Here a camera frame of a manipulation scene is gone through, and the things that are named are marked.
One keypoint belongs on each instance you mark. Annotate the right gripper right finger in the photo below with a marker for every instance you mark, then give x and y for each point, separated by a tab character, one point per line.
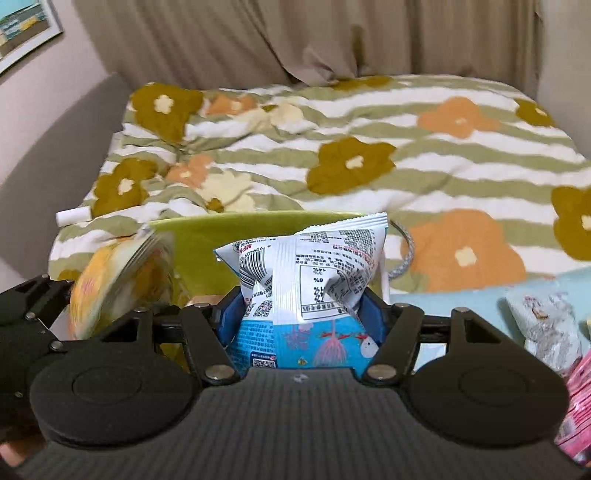
396	330

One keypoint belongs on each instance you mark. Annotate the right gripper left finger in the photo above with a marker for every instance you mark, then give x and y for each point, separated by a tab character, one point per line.
208	324

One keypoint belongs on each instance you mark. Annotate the yellow snack bag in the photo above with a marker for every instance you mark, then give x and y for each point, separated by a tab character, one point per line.
131	273

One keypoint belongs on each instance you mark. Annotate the blue white snack bag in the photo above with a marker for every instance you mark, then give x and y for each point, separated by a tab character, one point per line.
302	293

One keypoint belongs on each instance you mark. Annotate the silver grey snack bag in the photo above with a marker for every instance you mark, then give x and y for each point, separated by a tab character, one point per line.
546	319

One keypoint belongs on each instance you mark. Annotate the pink candy bag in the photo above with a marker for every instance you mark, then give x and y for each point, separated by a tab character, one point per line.
574	433

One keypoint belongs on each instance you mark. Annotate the green cardboard box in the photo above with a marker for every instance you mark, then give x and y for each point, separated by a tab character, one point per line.
196	270

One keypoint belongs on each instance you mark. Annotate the white roll on bed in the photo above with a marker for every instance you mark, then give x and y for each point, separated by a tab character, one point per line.
72	216

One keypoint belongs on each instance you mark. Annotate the grey bed headboard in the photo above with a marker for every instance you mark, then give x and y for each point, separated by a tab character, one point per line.
54	175

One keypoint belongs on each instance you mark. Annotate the floral striped blanket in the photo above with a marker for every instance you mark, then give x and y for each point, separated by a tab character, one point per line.
491	190

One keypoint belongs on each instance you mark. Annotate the beige curtain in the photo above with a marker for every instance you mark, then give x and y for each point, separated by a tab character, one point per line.
243	44

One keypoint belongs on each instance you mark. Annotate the framed picture on wall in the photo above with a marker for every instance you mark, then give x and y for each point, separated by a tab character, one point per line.
26	25

